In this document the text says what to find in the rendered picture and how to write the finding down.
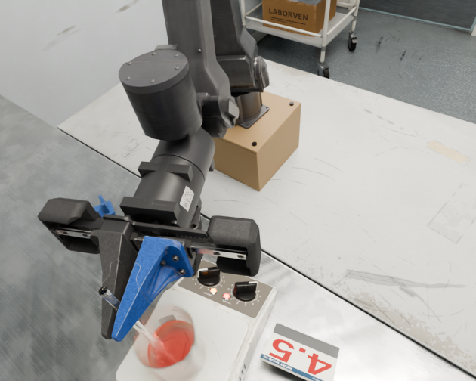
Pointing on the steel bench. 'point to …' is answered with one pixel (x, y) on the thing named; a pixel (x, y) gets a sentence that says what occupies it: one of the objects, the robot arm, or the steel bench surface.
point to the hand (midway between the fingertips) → (129, 292)
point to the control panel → (225, 286)
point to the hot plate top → (218, 341)
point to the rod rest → (104, 207)
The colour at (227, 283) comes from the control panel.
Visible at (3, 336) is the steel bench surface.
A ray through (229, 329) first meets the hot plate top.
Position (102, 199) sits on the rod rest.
